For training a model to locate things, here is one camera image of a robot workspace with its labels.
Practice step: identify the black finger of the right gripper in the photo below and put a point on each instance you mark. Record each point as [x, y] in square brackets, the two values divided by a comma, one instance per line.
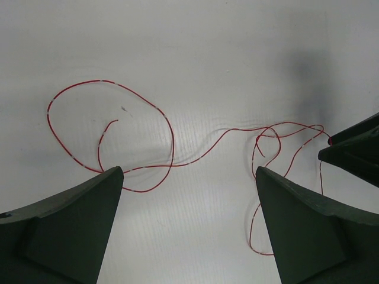
[359, 158]
[357, 129]

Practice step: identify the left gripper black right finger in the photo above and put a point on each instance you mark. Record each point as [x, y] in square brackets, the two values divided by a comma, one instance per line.
[316, 239]

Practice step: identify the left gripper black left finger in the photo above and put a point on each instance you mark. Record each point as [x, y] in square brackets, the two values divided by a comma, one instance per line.
[63, 238]

